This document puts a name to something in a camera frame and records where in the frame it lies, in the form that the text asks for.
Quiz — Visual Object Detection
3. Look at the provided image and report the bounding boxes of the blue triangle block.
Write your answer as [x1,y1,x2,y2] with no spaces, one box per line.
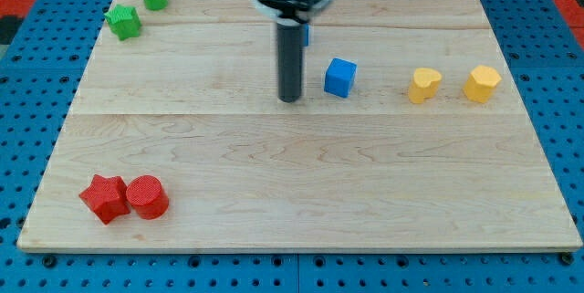
[303,24,310,47]

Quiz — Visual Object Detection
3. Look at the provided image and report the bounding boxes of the blue cube block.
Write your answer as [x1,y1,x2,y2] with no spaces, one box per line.
[324,58,357,98]

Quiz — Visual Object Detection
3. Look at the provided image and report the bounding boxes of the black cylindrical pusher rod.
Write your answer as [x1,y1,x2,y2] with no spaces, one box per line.
[276,24,305,103]

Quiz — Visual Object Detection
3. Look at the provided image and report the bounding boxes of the wooden board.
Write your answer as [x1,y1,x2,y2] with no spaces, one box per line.
[17,0,582,254]

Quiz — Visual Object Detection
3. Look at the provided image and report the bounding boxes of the yellow heart block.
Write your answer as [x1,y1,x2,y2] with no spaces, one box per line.
[408,68,443,104]

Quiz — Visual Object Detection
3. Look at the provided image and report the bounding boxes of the red cylinder block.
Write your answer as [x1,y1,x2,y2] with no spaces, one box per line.
[126,175,170,220]

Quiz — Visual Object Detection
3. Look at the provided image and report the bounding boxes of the yellow hexagon block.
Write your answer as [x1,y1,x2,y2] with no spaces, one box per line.
[463,65,502,103]

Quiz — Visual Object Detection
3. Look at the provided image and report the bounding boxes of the red star block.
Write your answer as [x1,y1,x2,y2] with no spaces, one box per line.
[78,174,130,225]

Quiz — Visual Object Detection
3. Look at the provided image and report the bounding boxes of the green star block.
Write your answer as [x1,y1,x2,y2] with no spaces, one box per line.
[104,5,141,41]

